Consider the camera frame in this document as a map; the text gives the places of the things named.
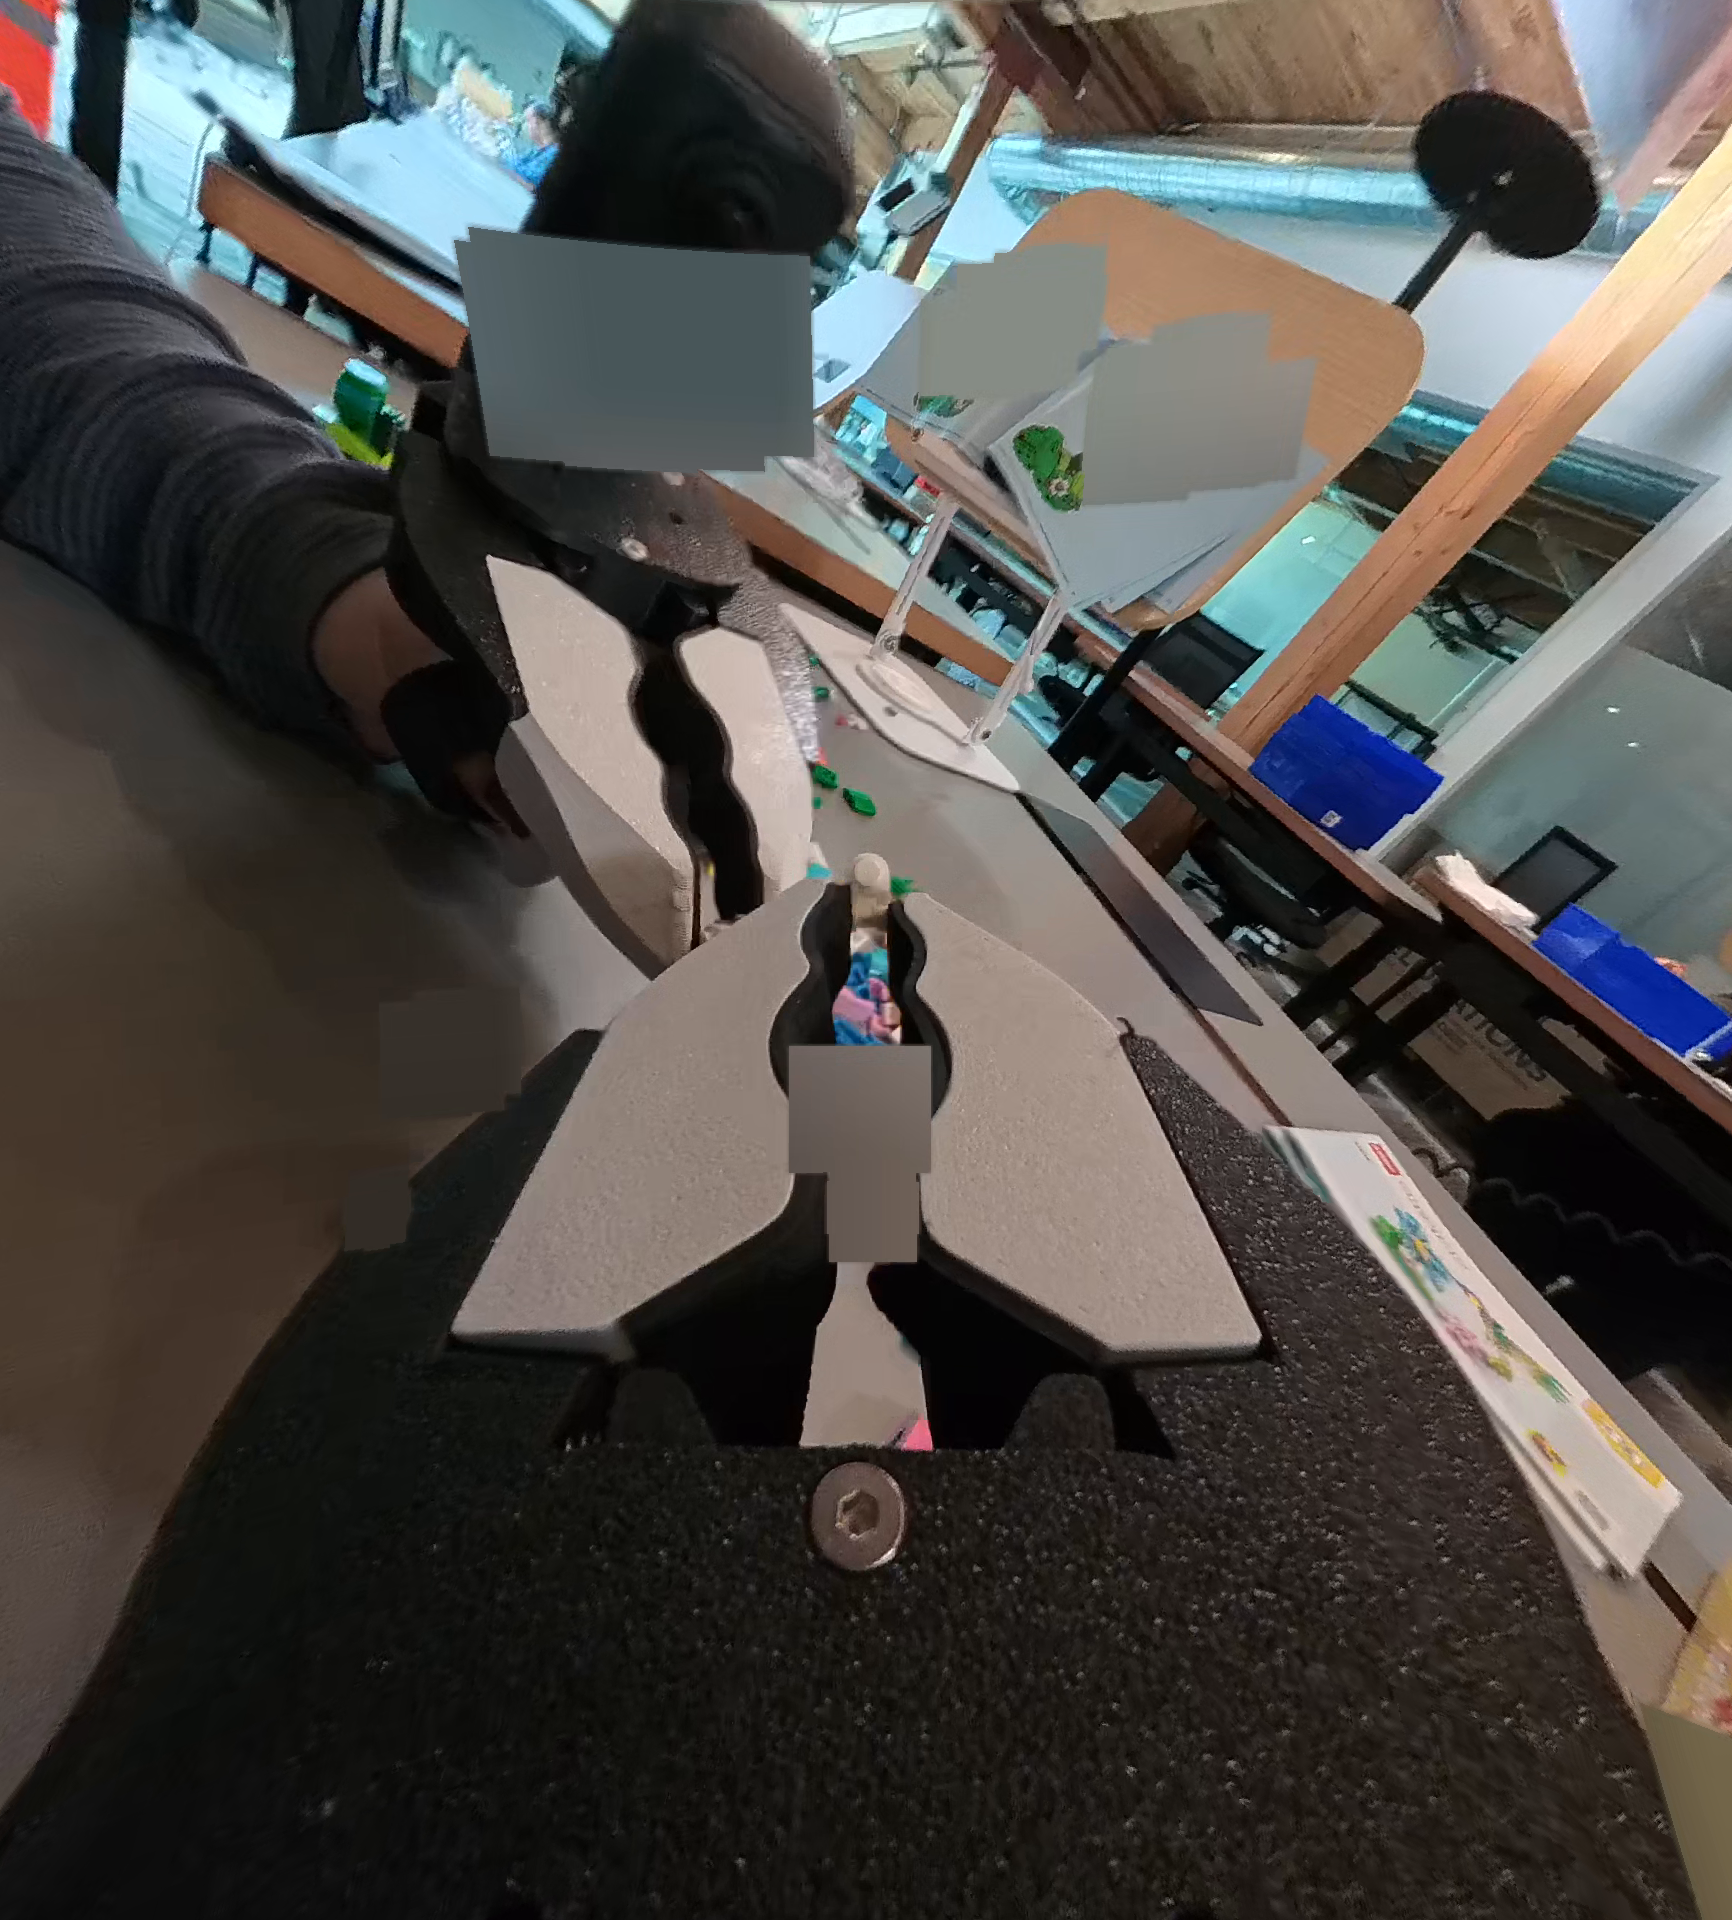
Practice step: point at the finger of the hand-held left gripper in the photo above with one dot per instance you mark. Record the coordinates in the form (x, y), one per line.
(576, 751)
(760, 751)

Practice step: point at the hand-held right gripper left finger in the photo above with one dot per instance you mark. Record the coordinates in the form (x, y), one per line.
(656, 1139)

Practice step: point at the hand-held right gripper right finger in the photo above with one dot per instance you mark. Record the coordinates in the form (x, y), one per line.
(1061, 1156)

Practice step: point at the pastel lego assembly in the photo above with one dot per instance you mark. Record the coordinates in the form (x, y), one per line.
(868, 991)

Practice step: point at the person's left forearm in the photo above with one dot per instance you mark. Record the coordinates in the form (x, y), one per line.
(86, 419)

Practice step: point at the loose green lego pieces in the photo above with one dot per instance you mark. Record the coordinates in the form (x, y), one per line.
(846, 789)

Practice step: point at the green lego build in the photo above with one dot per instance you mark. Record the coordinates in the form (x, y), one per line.
(362, 409)

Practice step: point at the lego instruction booklet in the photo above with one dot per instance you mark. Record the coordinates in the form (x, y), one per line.
(1138, 510)

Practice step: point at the person's left hand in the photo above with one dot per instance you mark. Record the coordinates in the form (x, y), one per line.
(356, 662)

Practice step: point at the clear acrylic booklet stand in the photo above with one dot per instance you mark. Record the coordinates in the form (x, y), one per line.
(926, 689)

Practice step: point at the black flat panel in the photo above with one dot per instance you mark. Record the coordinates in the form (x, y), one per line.
(1151, 914)

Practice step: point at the white wooden-edged table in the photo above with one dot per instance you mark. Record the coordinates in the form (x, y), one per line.
(386, 194)

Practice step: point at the blue plastic bin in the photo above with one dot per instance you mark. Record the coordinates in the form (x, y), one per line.
(1346, 765)
(1631, 969)

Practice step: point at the white crumpled cloth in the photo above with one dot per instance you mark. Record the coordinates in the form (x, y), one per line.
(1480, 890)

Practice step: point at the long wooden-edged table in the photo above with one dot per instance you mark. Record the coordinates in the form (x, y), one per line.
(1555, 991)

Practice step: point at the small black monitor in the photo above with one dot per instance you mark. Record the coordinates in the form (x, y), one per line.
(1555, 879)

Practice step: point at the orange safety vest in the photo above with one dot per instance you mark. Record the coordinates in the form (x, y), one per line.
(19, 51)

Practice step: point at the black round disc on pole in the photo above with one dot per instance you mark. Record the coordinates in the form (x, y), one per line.
(1506, 173)

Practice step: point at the wooden support beam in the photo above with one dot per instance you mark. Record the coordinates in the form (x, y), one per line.
(1555, 405)

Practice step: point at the silver ventilation duct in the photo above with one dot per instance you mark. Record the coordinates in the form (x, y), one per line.
(1256, 182)

